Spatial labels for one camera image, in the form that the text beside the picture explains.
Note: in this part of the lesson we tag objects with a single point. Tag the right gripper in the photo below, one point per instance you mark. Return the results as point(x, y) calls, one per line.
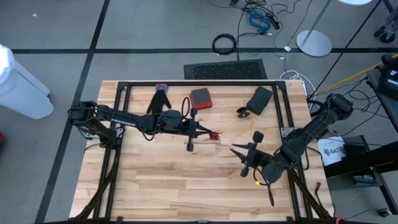
point(256, 157)

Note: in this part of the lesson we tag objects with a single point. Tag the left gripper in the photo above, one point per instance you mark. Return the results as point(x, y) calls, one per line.
point(191, 129)

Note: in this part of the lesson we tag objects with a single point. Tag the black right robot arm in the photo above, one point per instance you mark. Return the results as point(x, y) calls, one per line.
point(311, 130)

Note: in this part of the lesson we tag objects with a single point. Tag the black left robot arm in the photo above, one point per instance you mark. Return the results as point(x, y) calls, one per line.
point(124, 119)

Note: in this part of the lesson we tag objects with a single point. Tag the red box black lid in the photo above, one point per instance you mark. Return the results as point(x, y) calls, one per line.
point(201, 98)

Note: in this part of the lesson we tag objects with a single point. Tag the black zip pouch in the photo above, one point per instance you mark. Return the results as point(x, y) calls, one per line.
point(259, 100)

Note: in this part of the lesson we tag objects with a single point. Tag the black glove red cuff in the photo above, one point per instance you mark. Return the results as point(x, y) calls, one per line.
point(159, 101)

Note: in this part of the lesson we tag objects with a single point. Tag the black floor vent grille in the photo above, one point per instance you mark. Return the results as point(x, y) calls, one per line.
point(227, 70)

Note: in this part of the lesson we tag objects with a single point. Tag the small white plug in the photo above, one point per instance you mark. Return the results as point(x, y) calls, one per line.
point(287, 48)

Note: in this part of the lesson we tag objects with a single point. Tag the black low shelf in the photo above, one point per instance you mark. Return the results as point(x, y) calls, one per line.
point(357, 161)

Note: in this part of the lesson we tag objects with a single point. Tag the red clamp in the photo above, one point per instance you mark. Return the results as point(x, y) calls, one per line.
point(339, 220)

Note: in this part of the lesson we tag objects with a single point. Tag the blue box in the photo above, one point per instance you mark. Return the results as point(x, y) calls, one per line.
point(363, 180)

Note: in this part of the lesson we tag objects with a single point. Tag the grey round floor stand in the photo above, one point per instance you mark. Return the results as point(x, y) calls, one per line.
point(314, 43)

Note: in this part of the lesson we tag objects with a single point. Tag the black caster wheel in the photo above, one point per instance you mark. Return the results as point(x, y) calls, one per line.
point(385, 212)

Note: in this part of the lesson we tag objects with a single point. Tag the black equipment cart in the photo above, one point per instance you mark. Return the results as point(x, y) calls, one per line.
point(388, 84)

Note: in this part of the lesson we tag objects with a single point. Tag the grey wheeled cart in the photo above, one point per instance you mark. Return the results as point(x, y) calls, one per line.
point(387, 34)

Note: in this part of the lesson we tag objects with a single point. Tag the white disc black pole stand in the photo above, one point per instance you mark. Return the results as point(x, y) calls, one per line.
point(354, 1)

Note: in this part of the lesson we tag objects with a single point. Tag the white cylindrical container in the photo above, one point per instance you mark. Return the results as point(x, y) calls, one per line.
point(18, 93)

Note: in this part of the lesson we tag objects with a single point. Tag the black metal table frame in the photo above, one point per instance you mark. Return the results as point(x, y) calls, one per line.
point(202, 83)

